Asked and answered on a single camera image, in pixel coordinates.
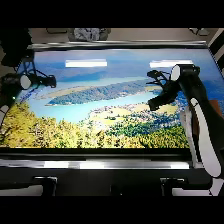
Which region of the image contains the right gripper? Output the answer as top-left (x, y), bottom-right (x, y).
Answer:
top-left (147, 83), bottom-right (180, 112)

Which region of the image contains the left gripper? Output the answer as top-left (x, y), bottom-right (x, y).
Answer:
top-left (39, 75), bottom-right (58, 89)

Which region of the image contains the heap of clothes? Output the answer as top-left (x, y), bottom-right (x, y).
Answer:
top-left (67, 27), bottom-right (112, 42)

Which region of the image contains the black cable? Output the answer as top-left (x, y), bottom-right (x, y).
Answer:
top-left (23, 57), bottom-right (38, 81)

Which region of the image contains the silver frame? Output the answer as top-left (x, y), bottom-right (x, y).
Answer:
top-left (0, 40), bottom-right (214, 197)

